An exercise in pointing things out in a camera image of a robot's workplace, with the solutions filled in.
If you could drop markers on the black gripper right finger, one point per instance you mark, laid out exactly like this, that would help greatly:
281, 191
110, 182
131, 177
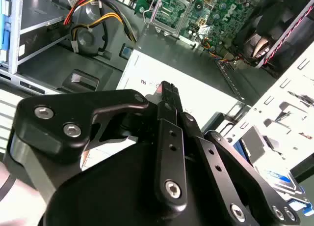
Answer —
220, 162

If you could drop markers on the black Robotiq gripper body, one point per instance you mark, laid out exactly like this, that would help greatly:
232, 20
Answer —
110, 194

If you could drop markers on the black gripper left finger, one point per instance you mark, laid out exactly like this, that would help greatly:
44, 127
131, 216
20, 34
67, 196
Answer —
73, 108

